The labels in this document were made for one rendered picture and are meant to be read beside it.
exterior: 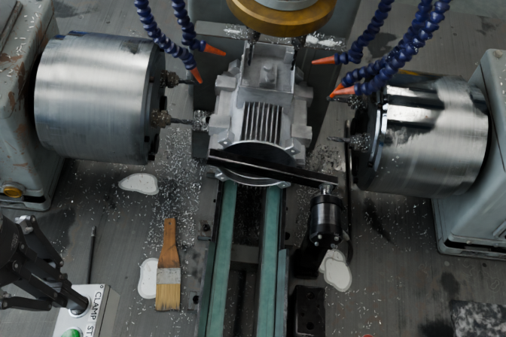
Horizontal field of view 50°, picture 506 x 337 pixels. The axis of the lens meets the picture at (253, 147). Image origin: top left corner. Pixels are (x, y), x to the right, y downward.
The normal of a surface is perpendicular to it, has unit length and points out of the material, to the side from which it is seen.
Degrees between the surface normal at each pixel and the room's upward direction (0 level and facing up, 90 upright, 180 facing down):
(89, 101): 43
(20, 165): 89
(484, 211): 89
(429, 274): 0
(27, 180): 89
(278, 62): 0
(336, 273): 0
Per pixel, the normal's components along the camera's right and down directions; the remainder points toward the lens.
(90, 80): 0.06, -0.18
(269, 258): 0.10, -0.56
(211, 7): -0.07, 0.82
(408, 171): -0.04, 0.62
